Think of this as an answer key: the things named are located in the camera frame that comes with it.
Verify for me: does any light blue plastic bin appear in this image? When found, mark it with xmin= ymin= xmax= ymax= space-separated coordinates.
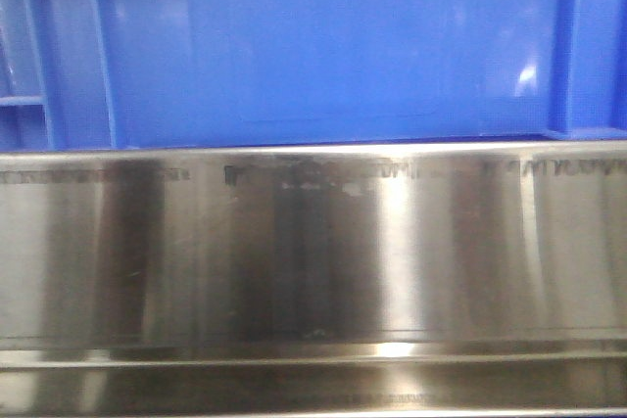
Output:
xmin=1 ymin=0 xmax=626 ymax=152

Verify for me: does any stainless steel shelf front rail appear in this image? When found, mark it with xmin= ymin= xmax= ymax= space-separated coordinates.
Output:
xmin=1 ymin=141 xmax=626 ymax=417

